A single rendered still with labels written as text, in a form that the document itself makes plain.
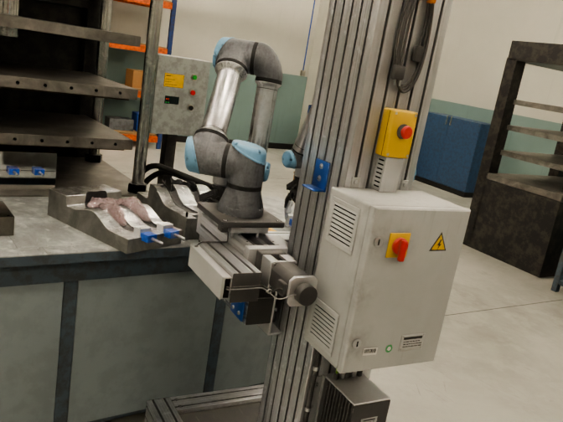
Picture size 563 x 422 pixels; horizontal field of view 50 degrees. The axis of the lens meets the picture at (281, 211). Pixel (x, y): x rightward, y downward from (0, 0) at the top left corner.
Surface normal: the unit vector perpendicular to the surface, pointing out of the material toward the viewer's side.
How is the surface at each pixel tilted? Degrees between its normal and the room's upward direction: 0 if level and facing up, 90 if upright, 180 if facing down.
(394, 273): 90
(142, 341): 90
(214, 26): 90
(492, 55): 90
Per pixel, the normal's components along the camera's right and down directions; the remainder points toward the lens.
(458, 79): -0.84, 0.00
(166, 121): 0.57, 0.29
